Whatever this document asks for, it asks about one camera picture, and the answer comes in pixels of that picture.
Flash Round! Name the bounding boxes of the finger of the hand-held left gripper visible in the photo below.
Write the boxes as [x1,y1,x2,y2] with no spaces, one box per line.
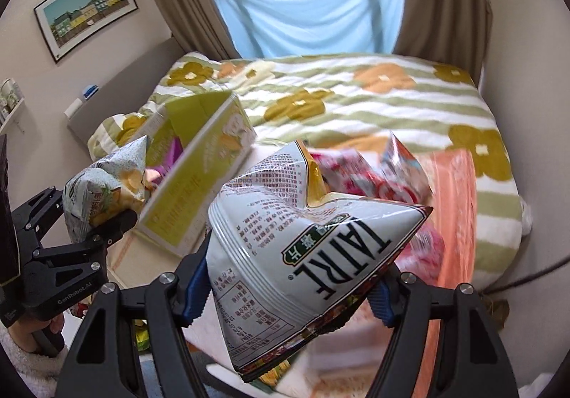
[30,208,139,279]
[11,185,67,248]

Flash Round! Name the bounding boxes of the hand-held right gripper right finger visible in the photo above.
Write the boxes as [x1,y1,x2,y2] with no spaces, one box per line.
[366,267,521,398]

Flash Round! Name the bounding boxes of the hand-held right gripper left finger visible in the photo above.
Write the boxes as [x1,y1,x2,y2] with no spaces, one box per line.
[53,231,214,398]

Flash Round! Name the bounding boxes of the green white chips bag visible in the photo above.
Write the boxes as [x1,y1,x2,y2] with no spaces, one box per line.
[62,135,151,244]

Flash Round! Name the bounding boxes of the white printed snack bag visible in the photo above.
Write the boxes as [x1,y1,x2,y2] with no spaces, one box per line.
[208,141,436,384]

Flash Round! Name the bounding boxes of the green cardboard box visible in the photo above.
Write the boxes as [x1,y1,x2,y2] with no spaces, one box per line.
[133,91,258,257]

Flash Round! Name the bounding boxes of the light blue snack packet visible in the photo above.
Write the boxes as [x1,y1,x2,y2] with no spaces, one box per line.
[382,132,434,203]

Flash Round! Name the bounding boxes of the person's left forearm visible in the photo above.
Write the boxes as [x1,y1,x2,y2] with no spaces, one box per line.
[0,327,67,398]

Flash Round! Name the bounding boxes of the person's left hand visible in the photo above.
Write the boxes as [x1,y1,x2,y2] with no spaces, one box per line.
[13,312,68,356]

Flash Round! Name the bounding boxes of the pink snack packet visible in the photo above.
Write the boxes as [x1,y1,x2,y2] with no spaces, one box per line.
[394,220,447,285]

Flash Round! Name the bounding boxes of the purple snack packet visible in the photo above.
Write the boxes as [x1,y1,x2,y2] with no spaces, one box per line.
[150,136,187,180]

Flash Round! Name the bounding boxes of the orange patterned carton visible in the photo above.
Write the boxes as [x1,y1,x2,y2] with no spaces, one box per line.
[425,149,478,298]

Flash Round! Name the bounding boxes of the ceramic jar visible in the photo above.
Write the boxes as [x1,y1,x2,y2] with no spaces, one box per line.
[0,77,23,113]

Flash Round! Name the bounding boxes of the red white snack packet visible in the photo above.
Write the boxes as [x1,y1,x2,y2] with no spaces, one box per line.
[306,148,389,205]

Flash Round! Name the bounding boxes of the grey headboard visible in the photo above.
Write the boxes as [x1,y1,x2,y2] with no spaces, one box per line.
[67,36,180,150]

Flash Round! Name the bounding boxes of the floral striped blanket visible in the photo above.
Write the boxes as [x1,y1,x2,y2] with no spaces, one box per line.
[87,51,525,289]

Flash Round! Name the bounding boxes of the light blue window cloth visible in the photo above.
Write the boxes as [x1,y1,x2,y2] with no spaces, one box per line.
[208,0,407,59]

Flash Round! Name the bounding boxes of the white wall shelf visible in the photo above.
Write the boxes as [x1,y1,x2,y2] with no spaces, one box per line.
[0,97,26,136]

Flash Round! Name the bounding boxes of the dark cable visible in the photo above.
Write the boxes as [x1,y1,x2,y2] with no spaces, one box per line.
[478,258,570,297]

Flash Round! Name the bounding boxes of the framed wall picture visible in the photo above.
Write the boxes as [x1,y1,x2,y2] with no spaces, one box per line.
[33,0,139,64]

